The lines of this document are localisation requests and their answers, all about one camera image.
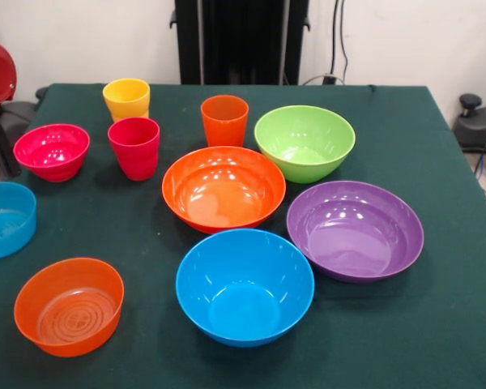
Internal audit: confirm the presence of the pink bowl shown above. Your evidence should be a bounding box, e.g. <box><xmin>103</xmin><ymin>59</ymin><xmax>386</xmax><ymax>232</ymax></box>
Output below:
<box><xmin>12</xmin><ymin>123</ymin><xmax>92</xmax><ymax>184</ymax></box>

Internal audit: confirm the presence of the small blue bowl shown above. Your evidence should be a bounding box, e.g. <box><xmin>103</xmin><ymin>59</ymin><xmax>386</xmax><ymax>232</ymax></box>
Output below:
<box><xmin>0</xmin><ymin>181</ymin><xmax>38</xmax><ymax>262</ymax></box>

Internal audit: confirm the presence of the pink cup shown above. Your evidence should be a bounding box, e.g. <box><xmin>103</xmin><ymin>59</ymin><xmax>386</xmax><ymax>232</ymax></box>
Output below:
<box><xmin>107</xmin><ymin>117</ymin><xmax>161</xmax><ymax>182</ymax></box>

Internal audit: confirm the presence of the large orange bowl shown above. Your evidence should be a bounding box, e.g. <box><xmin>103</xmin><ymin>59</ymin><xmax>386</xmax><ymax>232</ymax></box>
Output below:
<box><xmin>161</xmin><ymin>146</ymin><xmax>288</xmax><ymax>235</ymax></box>

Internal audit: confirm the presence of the green bowl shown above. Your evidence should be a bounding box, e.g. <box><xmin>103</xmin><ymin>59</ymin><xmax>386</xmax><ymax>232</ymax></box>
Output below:
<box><xmin>254</xmin><ymin>105</ymin><xmax>356</xmax><ymax>184</ymax></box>

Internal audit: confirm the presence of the dark grey stand base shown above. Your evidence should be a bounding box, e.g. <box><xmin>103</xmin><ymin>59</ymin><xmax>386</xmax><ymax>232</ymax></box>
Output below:
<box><xmin>452</xmin><ymin>93</ymin><xmax>486</xmax><ymax>182</ymax></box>
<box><xmin>0</xmin><ymin>87</ymin><xmax>49</xmax><ymax>183</ymax></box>

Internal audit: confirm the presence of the yellow cup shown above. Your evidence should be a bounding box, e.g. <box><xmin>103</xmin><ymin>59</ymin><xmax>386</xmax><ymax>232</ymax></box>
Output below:
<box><xmin>101</xmin><ymin>78</ymin><xmax>151</xmax><ymax>123</ymax></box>

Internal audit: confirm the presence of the small orange bowl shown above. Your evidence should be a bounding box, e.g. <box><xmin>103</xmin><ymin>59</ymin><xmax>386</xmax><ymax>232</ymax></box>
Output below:
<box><xmin>13</xmin><ymin>257</ymin><xmax>126</xmax><ymax>358</ymax></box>

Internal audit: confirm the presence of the orange cup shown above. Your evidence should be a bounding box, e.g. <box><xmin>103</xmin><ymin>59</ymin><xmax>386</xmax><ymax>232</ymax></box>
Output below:
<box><xmin>200</xmin><ymin>95</ymin><xmax>250</xmax><ymax>147</ymax></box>

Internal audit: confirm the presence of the large blue bowl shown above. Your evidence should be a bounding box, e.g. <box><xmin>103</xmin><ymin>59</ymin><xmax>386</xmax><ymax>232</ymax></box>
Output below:
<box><xmin>175</xmin><ymin>229</ymin><xmax>316</xmax><ymax>348</ymax></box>

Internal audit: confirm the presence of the purple bowl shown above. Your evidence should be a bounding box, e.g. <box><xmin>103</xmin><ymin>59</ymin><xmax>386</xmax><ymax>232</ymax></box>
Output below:
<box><xmin>286</xmin><ymin>180</ymin><xmax>425</xmax><ymax>284</ymax></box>

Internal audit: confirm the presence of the dark green tablecloth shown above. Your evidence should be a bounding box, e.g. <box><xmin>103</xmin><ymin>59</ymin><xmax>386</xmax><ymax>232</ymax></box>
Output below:
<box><xmin>0</xmin><ymin>83</ymin><xmax>486</xmax><ymax>389</ymax></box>

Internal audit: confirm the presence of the black wall cable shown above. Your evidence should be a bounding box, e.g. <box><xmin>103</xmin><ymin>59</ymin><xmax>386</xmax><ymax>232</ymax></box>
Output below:
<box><xmin>330</xmin><ymin>0</ymin><xmax>349</xmax><ymax>84</ymax></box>

